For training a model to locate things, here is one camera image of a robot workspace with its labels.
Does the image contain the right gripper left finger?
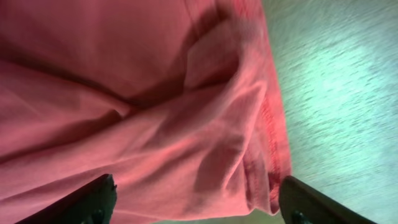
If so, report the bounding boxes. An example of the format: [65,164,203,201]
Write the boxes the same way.
[17,174,117,224]

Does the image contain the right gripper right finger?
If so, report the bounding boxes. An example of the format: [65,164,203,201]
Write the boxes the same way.
[279,175,376,224]

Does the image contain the red soccer t-shirt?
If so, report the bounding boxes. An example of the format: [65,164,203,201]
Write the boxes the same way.
[1,0,292,223]

